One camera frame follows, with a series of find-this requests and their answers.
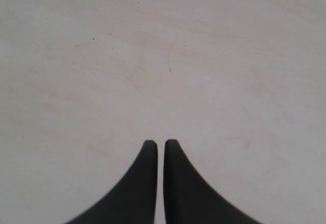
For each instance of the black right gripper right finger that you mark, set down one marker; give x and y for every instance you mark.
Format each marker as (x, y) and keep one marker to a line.
(188, 198)

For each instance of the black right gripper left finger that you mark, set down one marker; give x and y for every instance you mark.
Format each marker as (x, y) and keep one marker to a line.
(133, 198)

